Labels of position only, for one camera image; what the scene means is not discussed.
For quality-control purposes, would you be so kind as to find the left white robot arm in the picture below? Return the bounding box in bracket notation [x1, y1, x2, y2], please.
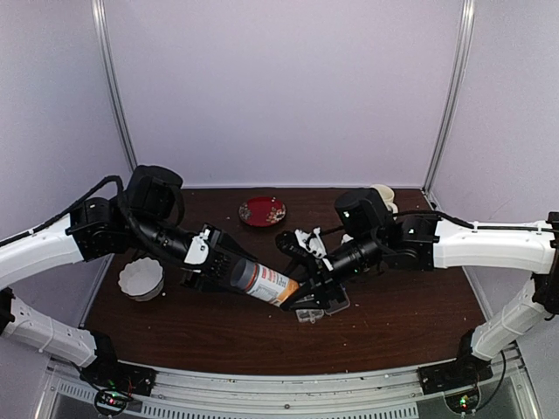
[1, 165, 254, 388]

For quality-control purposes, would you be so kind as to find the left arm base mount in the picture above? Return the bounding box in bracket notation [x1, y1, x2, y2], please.
[79, 331, 156, 396]

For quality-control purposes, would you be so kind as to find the aluminium frame post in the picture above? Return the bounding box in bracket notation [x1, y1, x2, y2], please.
[423, 0, 476, 195]
[90, 0, 139, 177]

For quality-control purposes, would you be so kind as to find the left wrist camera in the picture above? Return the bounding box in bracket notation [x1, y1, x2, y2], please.
[183, 226, 216, 266]

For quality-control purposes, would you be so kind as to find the front aluminium rail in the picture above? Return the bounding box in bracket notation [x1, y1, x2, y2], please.
[31, 355, 543, 418]

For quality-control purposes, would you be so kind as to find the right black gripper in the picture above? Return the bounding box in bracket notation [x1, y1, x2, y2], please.
[274, 230, 384, 309]

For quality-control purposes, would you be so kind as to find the red floral plate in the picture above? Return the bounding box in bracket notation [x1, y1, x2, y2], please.
[238, 196, 286, 227]

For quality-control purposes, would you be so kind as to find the left aluminium frame post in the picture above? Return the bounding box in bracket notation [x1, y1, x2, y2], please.
[90, 0, 139, 177]

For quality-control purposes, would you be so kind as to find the right aluminium frame post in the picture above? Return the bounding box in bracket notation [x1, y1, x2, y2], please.
[423, 0, 476, 195]

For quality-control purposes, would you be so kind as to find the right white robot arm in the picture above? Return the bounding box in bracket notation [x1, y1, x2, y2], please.
[276, 189, 558, 386]

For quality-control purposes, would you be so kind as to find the white pill bottle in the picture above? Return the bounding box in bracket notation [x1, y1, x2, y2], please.
[341, 234, 353, 244]

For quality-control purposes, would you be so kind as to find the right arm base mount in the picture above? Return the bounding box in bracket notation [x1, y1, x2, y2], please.
[418, 329, 493, 395]

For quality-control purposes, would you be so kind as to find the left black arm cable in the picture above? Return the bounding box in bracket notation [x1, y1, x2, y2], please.
[0, 175, 193, 267]

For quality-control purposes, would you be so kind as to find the white scalloped bowl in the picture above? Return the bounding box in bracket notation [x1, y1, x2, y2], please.
[118, 258, 164, 302]

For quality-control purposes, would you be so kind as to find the grey lid pill bottle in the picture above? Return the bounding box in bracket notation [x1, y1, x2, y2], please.
[230, 259, 300, 306]

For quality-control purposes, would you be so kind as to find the clear plastic pill organizer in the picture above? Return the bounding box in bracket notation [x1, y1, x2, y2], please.
[294, 287, 352, 325]

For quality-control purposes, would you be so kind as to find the cream textured mug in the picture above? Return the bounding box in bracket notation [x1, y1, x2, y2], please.
[370, 184, 398, 214]

